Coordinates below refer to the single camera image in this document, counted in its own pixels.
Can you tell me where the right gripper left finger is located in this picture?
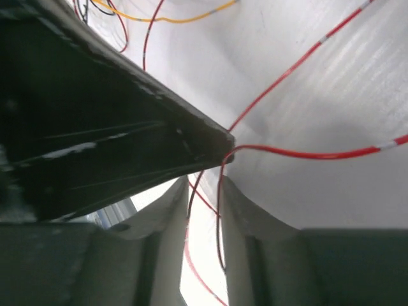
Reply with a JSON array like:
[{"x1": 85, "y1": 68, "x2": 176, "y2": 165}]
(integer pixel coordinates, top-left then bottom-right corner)
[{"x1": 1, "y1": 177, "x2": 189, "y2": 305}]

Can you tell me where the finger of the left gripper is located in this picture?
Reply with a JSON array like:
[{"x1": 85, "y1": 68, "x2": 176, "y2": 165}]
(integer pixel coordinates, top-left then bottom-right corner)
[{"x1": 1, "y1": 1, "x2": 235, "y2": 221}]

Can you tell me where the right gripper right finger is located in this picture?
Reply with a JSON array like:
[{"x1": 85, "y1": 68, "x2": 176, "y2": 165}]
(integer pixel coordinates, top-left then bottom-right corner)
[{"x1": 220, "y1": 177, "x2": 407, "y2": 305}]

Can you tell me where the yellow black wire bundle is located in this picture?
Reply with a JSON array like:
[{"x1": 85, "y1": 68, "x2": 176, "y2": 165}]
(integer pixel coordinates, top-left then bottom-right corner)
[{"x1": 71, "y1": 0, "x2": 240, "y2": 73}]

